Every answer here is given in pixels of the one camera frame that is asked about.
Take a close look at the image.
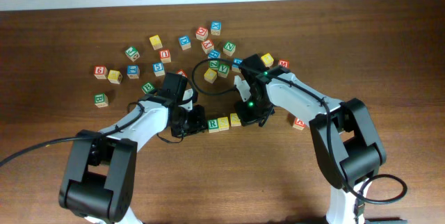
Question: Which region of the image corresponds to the yellow S wooden block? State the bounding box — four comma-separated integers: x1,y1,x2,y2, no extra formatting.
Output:
218,117,230,131

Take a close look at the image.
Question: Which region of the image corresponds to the green R wooden block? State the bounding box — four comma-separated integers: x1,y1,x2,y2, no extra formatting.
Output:
207,119,220,133

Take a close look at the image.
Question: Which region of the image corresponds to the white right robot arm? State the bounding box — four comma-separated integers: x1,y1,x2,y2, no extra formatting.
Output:
235,55,387,223

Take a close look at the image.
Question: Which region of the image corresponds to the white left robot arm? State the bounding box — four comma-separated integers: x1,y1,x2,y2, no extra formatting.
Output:
58,73,193,223

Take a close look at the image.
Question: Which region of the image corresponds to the red K wooden block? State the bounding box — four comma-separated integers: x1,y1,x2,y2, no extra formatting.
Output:
177,70,188,77

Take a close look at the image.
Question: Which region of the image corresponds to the blue 5 wooden block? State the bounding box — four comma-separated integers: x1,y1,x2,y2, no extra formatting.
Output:
152,63,165,77

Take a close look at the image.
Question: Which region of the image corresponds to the green B wooden block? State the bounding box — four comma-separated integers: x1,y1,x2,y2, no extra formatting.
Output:
141,82,156,94

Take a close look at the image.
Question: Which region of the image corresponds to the red U wooden block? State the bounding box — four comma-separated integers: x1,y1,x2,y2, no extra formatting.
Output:
159,49,171,63

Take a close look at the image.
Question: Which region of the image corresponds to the yellow C wooden block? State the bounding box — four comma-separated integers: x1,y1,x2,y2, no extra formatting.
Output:
204,68,218,83

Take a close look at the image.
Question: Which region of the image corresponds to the blue I wooden block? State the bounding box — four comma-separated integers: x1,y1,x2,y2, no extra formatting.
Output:
127,65,140,79

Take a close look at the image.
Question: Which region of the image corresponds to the green Z wooden block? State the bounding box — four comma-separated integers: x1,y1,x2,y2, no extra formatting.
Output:
209,61,220,70

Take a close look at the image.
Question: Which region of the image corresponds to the red A wooden block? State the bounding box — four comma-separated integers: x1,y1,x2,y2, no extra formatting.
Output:
293,118,306,130

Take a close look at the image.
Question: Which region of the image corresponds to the blue D wooden block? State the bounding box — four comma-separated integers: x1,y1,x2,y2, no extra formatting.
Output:
179,35,191,50

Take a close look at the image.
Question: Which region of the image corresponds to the yellow top wooden block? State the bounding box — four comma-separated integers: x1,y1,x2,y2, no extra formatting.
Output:
149,35,163,50

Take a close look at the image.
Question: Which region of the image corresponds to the blue P wooden block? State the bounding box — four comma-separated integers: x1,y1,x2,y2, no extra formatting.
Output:
232,58,243,72

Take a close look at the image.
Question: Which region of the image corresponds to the blue H wooden block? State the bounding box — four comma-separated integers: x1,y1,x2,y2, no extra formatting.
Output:
208,49,220,58

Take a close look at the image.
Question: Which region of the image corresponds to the green V wooden block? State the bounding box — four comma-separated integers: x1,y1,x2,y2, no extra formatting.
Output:
218,64,230,78

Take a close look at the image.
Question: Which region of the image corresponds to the red M wooden block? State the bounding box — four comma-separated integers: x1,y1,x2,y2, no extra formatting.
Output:
278,60,289,68

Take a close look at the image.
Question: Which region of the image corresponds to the green J wooden block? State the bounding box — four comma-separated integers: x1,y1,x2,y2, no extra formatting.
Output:
124,46,140,62

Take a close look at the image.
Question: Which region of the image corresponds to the red Q wooden block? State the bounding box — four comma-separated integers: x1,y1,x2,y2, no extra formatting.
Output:
195,26,209,41

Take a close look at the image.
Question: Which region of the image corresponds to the yellow W wooden block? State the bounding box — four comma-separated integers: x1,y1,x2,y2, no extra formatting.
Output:
107,70,122,84

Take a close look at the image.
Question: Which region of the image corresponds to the green N wooden block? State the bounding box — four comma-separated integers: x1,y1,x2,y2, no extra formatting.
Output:
222,41,236,56

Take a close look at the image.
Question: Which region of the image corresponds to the green B left block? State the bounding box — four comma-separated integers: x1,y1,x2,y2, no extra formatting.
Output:
94,93,108,108

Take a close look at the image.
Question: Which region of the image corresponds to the blue X wooden block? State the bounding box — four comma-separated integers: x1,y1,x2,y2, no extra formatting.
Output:
210,21,222,35

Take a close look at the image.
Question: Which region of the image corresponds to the red 6 wooden block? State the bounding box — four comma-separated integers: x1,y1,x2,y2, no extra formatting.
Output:
93,65,108,79

